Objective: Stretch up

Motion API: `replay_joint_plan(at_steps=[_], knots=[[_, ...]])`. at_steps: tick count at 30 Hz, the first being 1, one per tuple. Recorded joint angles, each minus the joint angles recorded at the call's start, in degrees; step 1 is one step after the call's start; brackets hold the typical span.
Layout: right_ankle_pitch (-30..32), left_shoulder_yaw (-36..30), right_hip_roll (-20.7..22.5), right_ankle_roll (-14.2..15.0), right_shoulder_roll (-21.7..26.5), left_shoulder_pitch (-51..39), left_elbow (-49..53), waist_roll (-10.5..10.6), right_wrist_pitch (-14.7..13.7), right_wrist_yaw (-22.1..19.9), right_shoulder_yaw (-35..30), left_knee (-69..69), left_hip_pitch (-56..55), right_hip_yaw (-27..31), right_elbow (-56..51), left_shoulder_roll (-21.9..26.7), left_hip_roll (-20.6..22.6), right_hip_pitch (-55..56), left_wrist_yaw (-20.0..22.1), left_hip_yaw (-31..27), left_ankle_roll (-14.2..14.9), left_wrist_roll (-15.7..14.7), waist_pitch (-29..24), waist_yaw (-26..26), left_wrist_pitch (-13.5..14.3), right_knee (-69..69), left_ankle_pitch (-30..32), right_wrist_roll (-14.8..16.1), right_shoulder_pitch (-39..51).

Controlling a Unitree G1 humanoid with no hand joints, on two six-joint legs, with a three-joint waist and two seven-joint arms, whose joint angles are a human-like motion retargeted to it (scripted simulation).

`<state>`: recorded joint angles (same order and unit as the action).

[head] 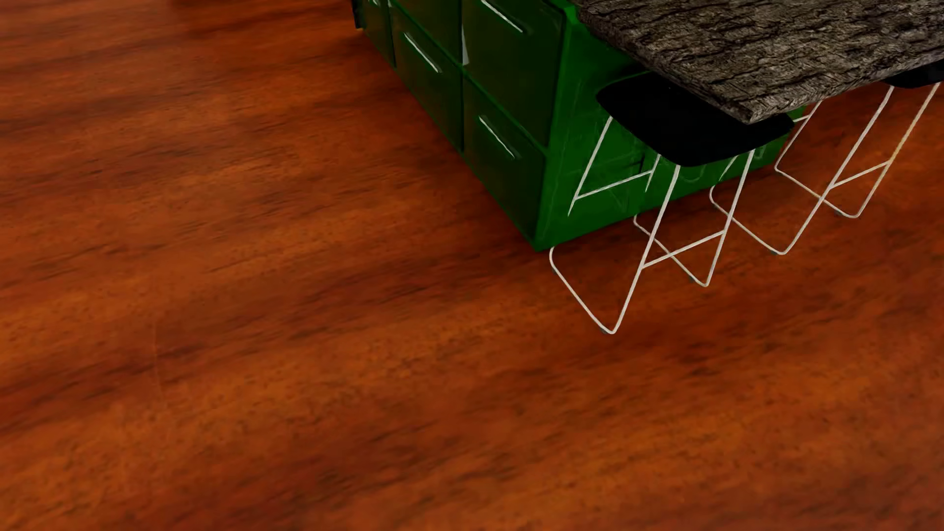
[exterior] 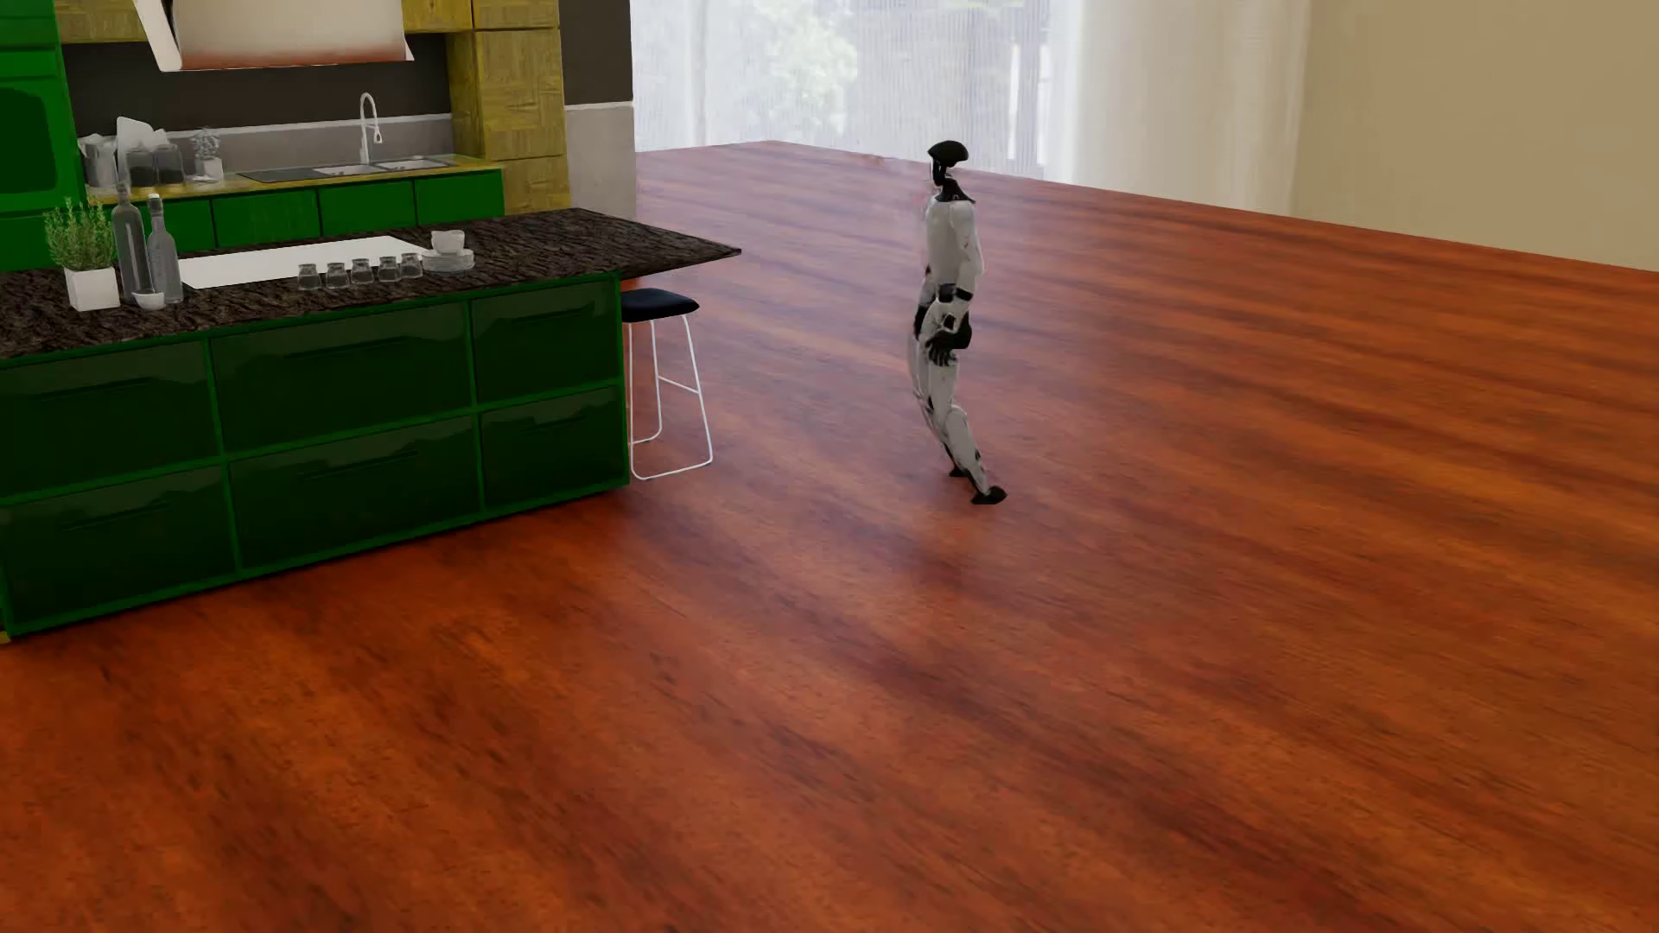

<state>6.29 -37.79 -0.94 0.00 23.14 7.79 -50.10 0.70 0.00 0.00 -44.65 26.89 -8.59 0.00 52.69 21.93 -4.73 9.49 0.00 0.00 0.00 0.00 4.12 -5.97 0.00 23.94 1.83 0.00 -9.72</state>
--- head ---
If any green kitchen island cabinet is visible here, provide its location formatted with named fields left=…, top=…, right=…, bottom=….
left=353, top=0, right=806, bottom=253

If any grey stone island countertop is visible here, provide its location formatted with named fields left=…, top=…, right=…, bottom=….
left=569, top=0, right=944, bottom=125

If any black seat wire stool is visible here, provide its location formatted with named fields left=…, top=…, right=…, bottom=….
left=549, top=72, right=796, bottom=336
left=709, top=60, right=944, bottom=257

